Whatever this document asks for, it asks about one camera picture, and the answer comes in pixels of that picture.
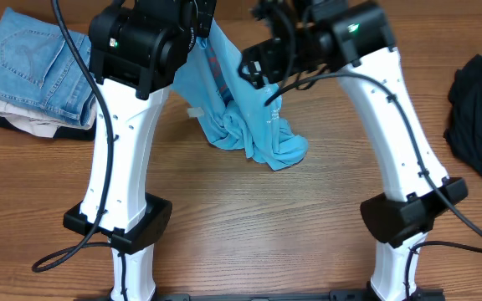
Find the folded white garment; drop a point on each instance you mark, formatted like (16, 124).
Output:
(39, 124)

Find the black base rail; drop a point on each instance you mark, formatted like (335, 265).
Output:
(262, 297)

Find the folded blue denim jeans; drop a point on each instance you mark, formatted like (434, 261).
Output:
(38, 72)

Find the crumpled black garment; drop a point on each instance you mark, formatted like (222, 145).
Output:
(464, 134)

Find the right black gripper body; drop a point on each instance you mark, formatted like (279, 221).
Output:
(294, 56)

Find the folded black garment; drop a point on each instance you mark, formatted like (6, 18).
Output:
(73, 134)

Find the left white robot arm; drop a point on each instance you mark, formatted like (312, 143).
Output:
(135, 53)

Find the light blue printed t-shirt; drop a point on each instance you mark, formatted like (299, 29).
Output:
(230, 111)

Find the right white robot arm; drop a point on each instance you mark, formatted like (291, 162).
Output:
(416, 187)

